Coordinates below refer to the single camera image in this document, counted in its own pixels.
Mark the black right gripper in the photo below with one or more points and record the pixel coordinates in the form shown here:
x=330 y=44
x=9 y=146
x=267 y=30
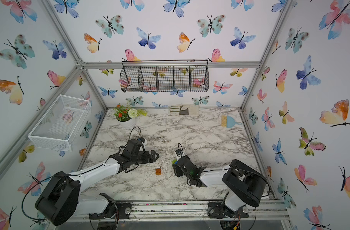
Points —
x=175 y=169

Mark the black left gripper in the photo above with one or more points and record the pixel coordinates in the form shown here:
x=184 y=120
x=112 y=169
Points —
x=153 y=159

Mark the orange lego brick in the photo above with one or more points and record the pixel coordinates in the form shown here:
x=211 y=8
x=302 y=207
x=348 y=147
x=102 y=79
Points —
x=158 y=171

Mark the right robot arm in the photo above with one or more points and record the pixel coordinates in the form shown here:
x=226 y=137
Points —
x=246 y=185

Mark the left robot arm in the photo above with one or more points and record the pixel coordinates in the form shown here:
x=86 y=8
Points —
x=62 y=198

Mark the white flower pot plant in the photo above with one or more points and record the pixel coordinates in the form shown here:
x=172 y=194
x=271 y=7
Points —
x=127 y=116

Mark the blue hand brush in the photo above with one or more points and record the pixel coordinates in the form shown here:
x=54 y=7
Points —
x=229 y=122

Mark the white mesh basket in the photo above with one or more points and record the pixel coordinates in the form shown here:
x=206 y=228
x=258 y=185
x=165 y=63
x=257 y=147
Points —
x=60 y=124

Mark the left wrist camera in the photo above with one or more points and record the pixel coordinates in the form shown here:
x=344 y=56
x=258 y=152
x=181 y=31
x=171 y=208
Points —
x=136 y=146

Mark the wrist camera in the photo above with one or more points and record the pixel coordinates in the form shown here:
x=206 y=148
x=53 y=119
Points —
x=136 y=146
x=179 y=153

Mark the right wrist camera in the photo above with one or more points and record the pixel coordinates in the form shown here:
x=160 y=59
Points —
x=179 y=153

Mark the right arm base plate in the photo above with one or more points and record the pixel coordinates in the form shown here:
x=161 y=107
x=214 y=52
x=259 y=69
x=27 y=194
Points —
x=228 y=210

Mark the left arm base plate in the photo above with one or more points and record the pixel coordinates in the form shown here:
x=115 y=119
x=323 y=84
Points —
x=113 y=210

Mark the black wire basket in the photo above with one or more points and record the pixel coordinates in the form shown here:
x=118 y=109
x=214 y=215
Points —
x=164 y=76

